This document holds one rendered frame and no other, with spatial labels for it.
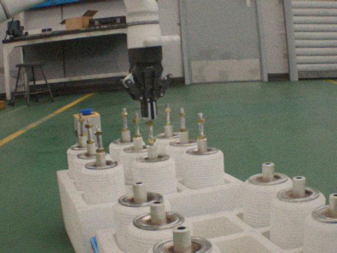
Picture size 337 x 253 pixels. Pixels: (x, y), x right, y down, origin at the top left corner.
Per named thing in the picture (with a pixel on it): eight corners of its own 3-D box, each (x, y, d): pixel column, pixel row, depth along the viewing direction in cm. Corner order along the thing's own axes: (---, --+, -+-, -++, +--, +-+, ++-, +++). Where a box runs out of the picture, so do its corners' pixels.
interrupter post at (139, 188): (135, 205, 84) (133, 185, 83) (132, 200, 86) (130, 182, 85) (149, 203, 84) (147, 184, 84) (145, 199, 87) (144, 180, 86)
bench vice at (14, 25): (14, 40, 559) (14, 19, 555) (27, 37, 558) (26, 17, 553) (2, 40, 518) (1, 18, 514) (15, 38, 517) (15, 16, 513)
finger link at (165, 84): (170, 72, 115) (157, 93, 113) (175, 77, 116) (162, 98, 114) (162, 72, 117) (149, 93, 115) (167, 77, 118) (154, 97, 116)
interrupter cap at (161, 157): (138, 165, 111) (138, 162, 111) (133, 158, 119) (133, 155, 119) (173, 161, 113) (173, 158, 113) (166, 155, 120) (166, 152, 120)
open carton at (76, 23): (71, 32, 594) (70, 14, 590) (99, 28, 582) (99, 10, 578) (58, 32, 566) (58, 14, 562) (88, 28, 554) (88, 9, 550)
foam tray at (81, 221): (89, 283, 107) (77, 210, 104) (65, 229, 143) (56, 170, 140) (247, 252, 119) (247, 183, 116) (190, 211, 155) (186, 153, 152)
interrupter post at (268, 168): (265, 184, 90) (265, 165, 89) (259, 181, 92) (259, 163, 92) (276, 181, 90) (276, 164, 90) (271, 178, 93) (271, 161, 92)
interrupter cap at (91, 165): (80, 171, 109) (79, 167, 109) (91, 162, 117) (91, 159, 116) (112, 171, 108) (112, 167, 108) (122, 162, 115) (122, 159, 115)
